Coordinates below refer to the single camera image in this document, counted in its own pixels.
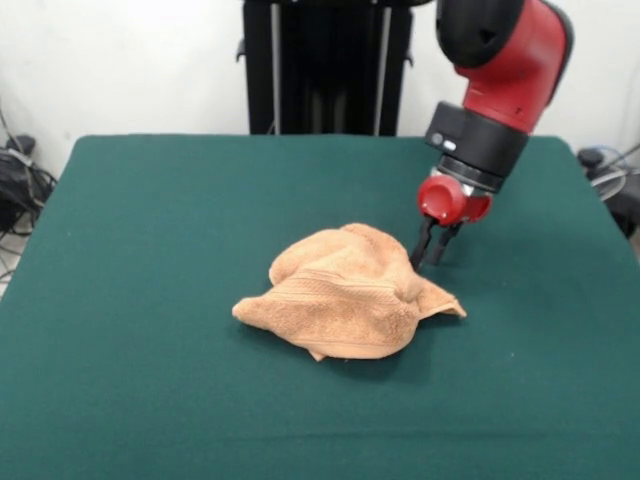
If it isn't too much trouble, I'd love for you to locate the black plug adapter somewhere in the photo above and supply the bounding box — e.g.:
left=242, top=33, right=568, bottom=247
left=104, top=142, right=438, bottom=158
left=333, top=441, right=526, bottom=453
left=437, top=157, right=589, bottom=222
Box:
left=5, top=134, right=37, bottom=155

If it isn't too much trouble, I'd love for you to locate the dark green table cloth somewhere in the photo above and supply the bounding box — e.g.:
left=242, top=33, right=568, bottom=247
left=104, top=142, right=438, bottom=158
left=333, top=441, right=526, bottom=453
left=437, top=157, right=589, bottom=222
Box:
left=0, top=132, right=640, bottom=480

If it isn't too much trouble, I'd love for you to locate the black cable bundle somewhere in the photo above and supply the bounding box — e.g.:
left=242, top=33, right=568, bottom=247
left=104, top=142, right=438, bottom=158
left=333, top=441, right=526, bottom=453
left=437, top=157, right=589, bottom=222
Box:
left=577, top=144, right=640, bottom=236
left=0, top=99, right=59, bottom=241

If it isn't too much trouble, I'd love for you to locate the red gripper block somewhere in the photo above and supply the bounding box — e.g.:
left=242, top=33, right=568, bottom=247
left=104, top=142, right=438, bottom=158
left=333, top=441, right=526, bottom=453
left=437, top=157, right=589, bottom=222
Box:
left=410, top=172, right=495, bottom=270

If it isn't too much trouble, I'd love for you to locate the tan terry towel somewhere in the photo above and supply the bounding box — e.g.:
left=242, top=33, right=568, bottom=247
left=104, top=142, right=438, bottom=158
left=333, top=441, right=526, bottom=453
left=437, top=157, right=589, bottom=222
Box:
left=231, top=222, right=468, bottom=362

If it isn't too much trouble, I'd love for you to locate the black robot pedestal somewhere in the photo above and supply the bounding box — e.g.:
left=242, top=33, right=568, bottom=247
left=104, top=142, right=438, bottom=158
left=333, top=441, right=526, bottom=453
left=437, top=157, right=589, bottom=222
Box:
left=235, top=0, right=436, bottom=136

